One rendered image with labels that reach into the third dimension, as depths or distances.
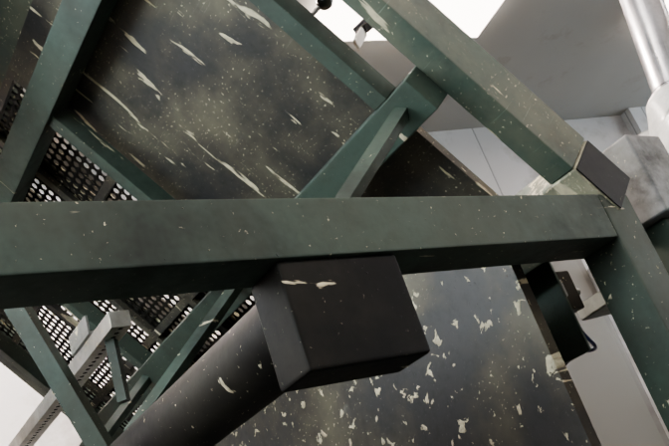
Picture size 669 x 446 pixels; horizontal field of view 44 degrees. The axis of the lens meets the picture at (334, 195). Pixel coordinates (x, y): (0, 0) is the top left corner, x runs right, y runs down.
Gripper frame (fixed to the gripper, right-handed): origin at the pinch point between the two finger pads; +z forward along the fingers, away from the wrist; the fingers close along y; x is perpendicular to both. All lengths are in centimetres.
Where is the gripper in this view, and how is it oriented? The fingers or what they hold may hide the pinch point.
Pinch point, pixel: (378, 35)
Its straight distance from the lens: 223.5
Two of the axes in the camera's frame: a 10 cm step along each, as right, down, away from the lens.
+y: -8.1, 1.7, 5.6
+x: -4.9, -7.2, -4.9
